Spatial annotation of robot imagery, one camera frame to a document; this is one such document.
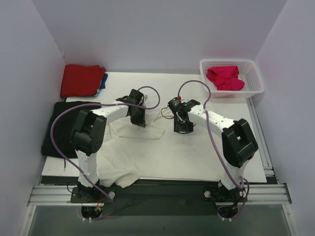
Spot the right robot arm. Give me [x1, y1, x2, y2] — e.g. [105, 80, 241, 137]
[168, 97, 258, 201]

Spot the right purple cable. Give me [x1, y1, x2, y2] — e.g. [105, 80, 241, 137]
[177, 80, 251, 221]

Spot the white plastic basket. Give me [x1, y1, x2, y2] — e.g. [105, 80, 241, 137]
[199, 59, 264, 98]

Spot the folded blue t shirt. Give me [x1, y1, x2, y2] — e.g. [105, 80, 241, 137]
[95, 73, 108, 96]

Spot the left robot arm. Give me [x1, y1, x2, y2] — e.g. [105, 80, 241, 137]
[70, 89, 147, 203]

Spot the cream white t shirt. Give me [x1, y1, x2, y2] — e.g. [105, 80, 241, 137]
[97, 113, 223, 188]

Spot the aluminium mounting rail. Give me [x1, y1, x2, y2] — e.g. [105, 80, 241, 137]
[28, 184, 292, 206]

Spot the pink crumpled t shirt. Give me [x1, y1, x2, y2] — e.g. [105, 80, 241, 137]
[206, 65, 245, 91]

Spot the black t shirt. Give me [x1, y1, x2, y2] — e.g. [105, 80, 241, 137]
[41, 101, 100, 159]

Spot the folded red t shirt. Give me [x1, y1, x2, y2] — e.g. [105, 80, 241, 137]
[60, 64, 106, 98]

